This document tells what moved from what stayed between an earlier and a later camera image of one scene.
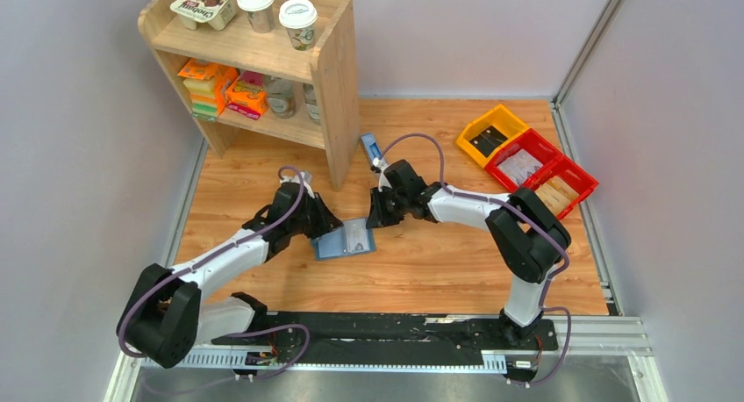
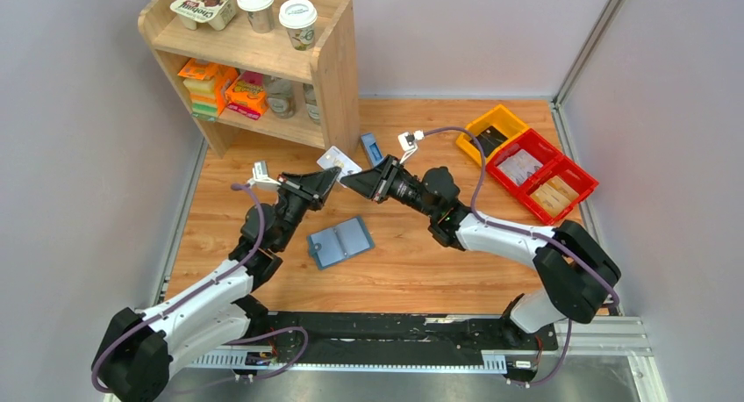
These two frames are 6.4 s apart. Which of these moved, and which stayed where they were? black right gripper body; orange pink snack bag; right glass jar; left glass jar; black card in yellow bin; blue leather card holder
Moved: black right gripper body; blue leather card holder
Stayed: black card in yellow bin; orange pink snack bag; right glass jar; left glass jar
